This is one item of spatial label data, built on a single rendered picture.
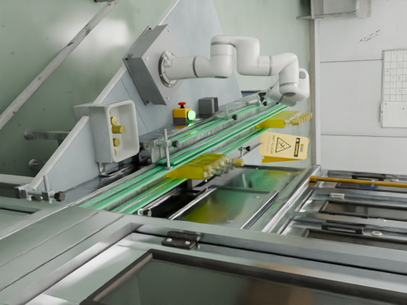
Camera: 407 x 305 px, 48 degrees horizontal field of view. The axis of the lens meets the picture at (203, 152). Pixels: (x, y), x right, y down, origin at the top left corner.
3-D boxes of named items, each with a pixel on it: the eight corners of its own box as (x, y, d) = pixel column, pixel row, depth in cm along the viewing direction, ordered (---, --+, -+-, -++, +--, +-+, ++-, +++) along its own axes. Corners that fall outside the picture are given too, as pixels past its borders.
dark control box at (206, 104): (198, 113, 251) (212, 113, 247) (197, 98, 249) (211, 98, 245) (205, 111, 258) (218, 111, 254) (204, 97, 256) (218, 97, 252)
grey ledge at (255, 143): (175, 186, 226) (195, 188, 221) (174, 169, 224) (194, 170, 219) (247, 143, 307) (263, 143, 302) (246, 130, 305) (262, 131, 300)
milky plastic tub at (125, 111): (96, 162, 177) (114, 164, 173) (88, 106, 172) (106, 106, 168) (123, 151, 192) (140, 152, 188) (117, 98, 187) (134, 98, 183)
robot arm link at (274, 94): (288, 101, 224) (271, 94, 223) (281, 109, 234) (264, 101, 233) (296, 75, 228) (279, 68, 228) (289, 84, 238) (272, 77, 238)
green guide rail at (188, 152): (158, 163, 193) (174, 164, 189) (157, 161, 192) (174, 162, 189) (284, 101, 342) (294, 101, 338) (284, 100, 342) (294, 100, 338)
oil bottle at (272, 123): (255, 127, 294) (298, 129, 281) (255, 119, 292) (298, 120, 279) (258, 126, 298) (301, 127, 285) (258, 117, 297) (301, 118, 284)
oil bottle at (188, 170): (166, 177, 200) (209, 180, 190) (165, 164, 198) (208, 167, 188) (172, 173, 204) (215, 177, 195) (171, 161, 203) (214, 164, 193)
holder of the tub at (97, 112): (97, 175, 179) (113, 177, 175) (88, 106, 172) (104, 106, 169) (123, 163, 194) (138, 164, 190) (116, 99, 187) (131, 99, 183)
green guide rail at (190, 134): (156, 146, 191) (172, 147, 187) (156, 144, 191) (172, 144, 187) (283, 91, 340) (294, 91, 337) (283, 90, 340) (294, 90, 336)
